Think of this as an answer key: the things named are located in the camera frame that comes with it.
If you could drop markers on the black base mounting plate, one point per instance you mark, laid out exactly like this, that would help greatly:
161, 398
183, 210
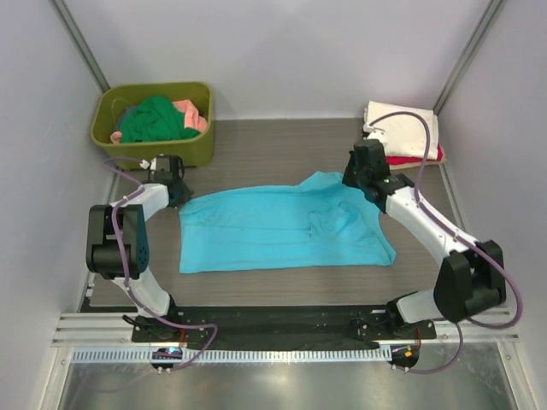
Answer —
293, 327

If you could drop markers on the folded red t shirt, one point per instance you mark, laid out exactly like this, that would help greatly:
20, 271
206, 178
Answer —
406, 160

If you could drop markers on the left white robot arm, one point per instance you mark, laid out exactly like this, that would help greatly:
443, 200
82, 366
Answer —
117, 244

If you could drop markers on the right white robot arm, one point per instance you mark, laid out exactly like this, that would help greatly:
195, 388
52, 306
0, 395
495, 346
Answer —
468, 281

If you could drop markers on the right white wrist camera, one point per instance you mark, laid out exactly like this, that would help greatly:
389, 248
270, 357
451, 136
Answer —
377, 134

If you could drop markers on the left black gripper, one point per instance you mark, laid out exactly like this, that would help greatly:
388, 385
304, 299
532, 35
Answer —
185, 195

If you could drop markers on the aluminium frame post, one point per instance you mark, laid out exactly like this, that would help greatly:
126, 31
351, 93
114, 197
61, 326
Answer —
470, 50
82, 47

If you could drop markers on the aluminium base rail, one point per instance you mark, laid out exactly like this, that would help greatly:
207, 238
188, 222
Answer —
102, 329

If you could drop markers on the green t shirt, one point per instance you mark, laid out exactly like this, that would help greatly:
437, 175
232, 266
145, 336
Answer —
154, 124

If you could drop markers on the white slotted cable duct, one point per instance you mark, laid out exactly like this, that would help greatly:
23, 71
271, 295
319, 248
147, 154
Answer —
173, 356

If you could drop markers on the folded cream t shirt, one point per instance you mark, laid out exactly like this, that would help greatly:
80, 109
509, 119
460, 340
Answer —
407, 135

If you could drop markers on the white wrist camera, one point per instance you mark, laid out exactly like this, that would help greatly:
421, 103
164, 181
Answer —
149, 165
377, 134

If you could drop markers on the folded tan t shirt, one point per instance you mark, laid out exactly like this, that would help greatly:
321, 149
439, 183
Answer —
442, 160

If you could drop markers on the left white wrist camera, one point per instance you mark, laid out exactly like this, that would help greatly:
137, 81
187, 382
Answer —
149, 165

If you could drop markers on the right aluminium frame post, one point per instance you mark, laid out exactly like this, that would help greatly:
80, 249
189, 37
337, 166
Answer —
470, 50

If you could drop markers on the left aluminium frame post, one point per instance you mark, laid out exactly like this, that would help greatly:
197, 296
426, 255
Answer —
82, 47

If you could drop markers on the salmon pink t shirt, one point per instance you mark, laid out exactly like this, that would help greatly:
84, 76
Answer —
192, 115

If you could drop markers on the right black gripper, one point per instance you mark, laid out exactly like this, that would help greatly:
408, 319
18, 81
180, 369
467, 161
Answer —
347, 179

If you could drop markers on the light blue t shirt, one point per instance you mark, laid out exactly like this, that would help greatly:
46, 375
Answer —
320, 222

